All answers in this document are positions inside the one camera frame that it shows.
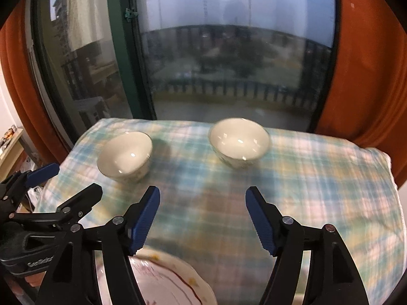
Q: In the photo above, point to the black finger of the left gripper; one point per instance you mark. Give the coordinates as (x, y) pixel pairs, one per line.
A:
(15, 187)
(70, 206)

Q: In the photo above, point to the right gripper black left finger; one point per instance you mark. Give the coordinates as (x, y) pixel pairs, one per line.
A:
(71, 277)

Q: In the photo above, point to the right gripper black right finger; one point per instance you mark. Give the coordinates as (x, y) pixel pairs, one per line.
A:
(333, 277)

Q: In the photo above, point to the pink floral plate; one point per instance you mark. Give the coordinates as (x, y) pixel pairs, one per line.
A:
(165, 279)

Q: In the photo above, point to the white floral bowl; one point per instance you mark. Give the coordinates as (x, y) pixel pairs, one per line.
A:
(239, 142)
(126, 157)

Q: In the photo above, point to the wooden shelf with items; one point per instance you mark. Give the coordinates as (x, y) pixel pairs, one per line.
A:
(13, 155)

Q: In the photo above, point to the orange curtain left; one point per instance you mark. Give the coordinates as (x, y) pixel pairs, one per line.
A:
(24, 92)

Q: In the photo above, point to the orange curtain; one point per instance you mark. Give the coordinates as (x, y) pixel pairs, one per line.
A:
(366, 103)
(24, 92)

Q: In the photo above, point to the plaid pastel tablecloth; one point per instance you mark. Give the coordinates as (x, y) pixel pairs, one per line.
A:
(202, 217)

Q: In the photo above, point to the orange curtain right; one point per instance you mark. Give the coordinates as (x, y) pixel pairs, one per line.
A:
(366, 103)

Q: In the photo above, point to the green window frame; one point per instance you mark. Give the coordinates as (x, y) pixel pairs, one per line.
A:
(269, 61)

